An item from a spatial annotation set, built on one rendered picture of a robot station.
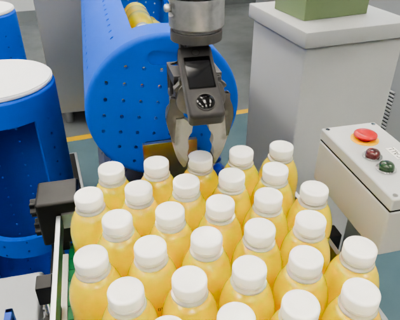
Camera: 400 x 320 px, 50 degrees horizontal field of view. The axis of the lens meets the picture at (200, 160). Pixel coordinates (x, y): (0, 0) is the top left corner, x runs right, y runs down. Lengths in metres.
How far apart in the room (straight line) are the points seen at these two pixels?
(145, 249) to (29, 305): 0.33
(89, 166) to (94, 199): 2.10
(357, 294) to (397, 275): 1.64
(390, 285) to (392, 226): 1.44
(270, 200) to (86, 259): 0.25
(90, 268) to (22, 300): 0.31
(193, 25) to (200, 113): 0.11
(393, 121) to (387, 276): 0.96
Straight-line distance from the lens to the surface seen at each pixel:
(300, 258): 0.52
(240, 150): 0.69
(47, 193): 0.77
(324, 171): 0.75
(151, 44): 0.75
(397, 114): 2.66
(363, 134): 0.72
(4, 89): 1.12
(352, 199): 0.69
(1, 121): 1.09
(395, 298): 2.03
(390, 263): 2.18
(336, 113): 1.25
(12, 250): 1.33
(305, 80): 1.14
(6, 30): 1.88
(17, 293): 0.82
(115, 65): 0.75
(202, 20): 0.57
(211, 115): 0.54
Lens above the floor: 1.44
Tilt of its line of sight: 33 degrees down
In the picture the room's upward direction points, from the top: straight up
